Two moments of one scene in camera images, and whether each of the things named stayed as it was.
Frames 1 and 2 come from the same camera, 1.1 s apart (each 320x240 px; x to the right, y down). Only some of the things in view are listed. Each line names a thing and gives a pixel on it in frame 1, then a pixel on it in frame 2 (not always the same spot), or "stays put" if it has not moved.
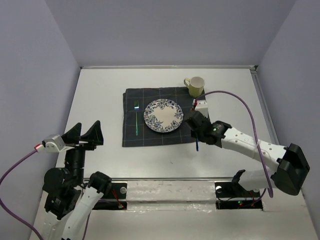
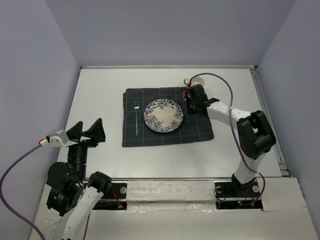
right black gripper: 193,134 -> 189,110
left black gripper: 94,135 stays put
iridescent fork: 136,108 stays put
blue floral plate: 163,115 stays put
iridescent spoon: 197,144 -> 185,95
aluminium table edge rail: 253,67 stays put
